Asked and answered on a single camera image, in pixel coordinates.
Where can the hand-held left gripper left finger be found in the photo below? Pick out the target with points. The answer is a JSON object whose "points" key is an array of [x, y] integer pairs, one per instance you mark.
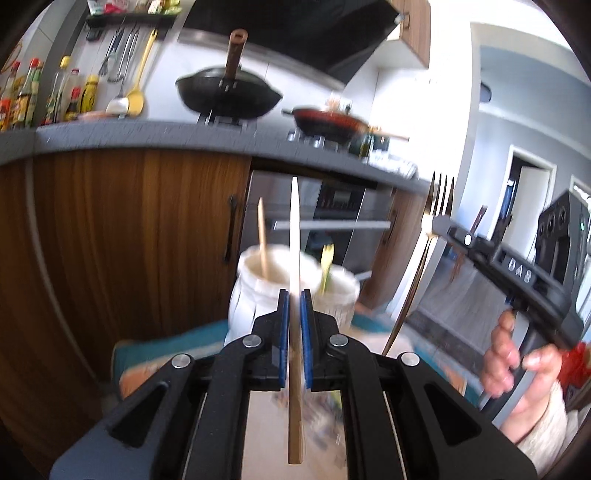
{"points": [[283, 337]]}

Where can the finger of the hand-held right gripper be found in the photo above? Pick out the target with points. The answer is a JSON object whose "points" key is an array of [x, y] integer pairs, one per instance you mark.
{"points": [[461, 237]]}

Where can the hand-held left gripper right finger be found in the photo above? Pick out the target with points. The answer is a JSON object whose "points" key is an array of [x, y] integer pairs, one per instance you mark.
{"points": [[305, 337]]}

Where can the cream utensil holder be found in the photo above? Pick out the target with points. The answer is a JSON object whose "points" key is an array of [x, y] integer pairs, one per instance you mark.
{"points": [[258, 300]]}

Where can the patterned ceramic utensil holder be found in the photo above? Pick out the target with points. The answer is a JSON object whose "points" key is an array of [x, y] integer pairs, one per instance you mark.
{"points": [[339, 300]]}

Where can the gold fork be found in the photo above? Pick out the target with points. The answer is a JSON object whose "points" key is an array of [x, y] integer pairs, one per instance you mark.
{"points": [[417, 281]]}

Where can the wooden chopstick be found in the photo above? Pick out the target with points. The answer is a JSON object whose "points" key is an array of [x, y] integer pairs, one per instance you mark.
{"points": [[262, 240], [294, 240]]}

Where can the person's right forearm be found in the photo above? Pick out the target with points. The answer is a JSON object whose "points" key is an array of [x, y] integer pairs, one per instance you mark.
{"points": [[551, 438]]}

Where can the person's right hand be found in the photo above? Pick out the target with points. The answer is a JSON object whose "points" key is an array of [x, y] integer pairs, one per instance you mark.
{"points": [[538, 392]]}

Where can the narrow wooden lower cabinet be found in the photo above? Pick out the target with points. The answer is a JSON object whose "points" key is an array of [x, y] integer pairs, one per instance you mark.
{"points": [[392, 258]]}

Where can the yellow spoon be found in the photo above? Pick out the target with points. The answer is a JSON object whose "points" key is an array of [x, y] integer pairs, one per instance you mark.
{"points": [[326, 263]]}

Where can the white door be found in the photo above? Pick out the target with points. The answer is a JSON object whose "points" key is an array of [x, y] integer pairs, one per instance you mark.
{"points": [[531, 198]]}

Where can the stainless steel oven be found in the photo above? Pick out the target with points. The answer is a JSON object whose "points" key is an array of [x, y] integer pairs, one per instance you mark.
{"points": [[341, 203]]}

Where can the green olive oil bottle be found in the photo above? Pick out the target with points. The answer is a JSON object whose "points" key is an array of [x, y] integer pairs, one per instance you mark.
{"points": [[364, 145]]}

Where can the red enamel pan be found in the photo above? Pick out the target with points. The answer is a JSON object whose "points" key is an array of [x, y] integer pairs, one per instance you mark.
{"points": [[332, 122]]}

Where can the gas stove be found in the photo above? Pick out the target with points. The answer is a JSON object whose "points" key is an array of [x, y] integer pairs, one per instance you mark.
{"points": [[318, 138]]}

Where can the wooden upper cabinet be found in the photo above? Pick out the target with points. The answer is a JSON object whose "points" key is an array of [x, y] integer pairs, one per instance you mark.
{"points": [[415, 32]]}

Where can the black range hood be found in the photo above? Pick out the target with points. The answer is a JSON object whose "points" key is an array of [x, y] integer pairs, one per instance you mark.
{"points": [[300, 27]]}

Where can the yellow ladle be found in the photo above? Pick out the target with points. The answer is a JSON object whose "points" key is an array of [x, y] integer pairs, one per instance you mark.
{"points": [[136, 99]]}

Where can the yellow squeeze bottle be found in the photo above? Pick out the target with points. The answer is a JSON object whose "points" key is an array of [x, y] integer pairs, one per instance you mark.
{"points": [[90, 94]]}

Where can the metal tongs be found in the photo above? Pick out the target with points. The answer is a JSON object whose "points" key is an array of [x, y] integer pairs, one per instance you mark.
{"points": [[129, 50]]}

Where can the oil bottle with yellow cap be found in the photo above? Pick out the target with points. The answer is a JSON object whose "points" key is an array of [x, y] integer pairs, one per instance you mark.
{"points": [[57, 97]]}

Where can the dark sauce bottle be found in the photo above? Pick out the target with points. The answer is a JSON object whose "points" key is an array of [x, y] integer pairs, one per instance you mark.
{"points": [[15, 101], [30, 97]]}

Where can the green packet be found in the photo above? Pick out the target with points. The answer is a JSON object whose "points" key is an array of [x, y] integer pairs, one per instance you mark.
{"points": [[161, 4]]}

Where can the red label sauce bottle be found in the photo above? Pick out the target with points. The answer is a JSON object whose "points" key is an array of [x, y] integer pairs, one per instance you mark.
{"points": [[4, 115]]}

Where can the red packet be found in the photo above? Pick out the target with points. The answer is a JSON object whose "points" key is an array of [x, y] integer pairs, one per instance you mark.
{"points": [[116, 7]]}

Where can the black wall shelf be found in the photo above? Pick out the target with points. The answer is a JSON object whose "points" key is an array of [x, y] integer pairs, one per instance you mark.
{"points": [[134, 21]]}

